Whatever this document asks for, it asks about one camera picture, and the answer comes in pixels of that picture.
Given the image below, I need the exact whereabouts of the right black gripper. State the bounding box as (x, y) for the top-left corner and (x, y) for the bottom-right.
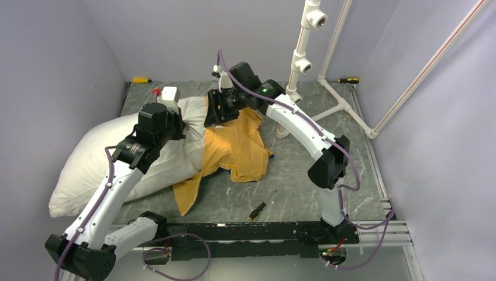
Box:
(204, 88), (248, 127)

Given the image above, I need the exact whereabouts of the yellow blue pillowcase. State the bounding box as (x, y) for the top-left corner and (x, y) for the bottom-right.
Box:
(173, 108), (273, 216)

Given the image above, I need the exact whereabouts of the white pillow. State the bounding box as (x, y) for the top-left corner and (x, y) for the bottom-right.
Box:
(48, 97), (208, 218)

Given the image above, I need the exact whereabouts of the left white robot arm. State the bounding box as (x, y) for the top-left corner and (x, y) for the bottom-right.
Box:
(45, 101), (185, 280)

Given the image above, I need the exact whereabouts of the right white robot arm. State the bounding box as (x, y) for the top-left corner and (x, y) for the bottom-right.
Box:
(204, 62), (350, 243)

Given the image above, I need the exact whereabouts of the yellow screwdriver at back left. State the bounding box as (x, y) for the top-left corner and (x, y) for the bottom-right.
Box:
(132, 77), (152, 83)

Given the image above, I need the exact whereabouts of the black yellow screwdriver on table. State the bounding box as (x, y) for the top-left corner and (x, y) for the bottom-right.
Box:
(249, 189), (278, 221)

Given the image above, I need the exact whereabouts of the screwdriver at back right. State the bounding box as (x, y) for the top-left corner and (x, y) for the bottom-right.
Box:
(338, 77), (360, 84)

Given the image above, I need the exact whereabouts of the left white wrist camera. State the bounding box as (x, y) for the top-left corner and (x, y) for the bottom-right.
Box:
(152, 86), (180, 114)

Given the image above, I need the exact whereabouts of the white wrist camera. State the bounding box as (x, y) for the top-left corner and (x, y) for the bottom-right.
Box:
(152, 86), (180, 114)
(212, 64), (233, 92)

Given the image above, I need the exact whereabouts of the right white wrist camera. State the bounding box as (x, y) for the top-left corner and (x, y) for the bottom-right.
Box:
(212, 64), (233, 92)

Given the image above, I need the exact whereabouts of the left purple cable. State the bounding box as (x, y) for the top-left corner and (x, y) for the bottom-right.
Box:
(53, 145), (212, 281)

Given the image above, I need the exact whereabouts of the purple cable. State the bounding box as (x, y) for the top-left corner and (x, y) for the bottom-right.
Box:
(53, 145), (212, 281)
(216, 49), (397, 272)

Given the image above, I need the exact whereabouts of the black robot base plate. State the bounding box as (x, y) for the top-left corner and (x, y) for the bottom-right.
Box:
(129, 211), (360, 261)

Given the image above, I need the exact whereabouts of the white PVC pipe frame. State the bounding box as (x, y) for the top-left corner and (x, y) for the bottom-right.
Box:
(275, 0), (485, 139)

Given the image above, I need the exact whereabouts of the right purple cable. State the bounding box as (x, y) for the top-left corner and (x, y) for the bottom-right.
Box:
(216, 49), (397, 272)

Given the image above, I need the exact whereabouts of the aluminium rail frame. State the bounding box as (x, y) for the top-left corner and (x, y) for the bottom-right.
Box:
(61, 83), (425, 281)

